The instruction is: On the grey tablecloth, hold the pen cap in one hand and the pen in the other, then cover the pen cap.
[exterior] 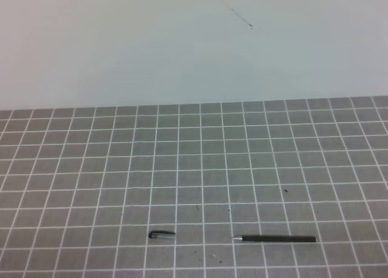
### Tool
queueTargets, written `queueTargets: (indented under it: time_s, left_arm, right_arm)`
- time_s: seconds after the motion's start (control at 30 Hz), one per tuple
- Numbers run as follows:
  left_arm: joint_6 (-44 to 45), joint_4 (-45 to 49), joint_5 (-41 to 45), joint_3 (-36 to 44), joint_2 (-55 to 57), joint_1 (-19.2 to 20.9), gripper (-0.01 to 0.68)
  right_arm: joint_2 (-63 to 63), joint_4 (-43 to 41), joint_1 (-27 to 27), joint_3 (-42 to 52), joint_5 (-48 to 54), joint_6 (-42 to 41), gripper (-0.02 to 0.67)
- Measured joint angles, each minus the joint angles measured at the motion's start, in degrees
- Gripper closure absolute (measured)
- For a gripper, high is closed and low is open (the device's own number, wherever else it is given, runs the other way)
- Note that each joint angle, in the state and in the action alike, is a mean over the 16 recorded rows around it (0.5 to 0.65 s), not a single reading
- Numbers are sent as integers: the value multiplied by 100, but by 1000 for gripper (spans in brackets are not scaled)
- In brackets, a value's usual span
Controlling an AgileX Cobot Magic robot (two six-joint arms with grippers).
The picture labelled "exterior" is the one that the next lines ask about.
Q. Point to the clear black pen cap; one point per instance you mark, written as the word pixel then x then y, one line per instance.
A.
pixel 162 234

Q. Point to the black pen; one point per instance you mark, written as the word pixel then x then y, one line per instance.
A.
pixel 276 238

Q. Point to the grey grid tablecloth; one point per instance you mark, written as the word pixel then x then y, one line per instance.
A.
pixel 81 188

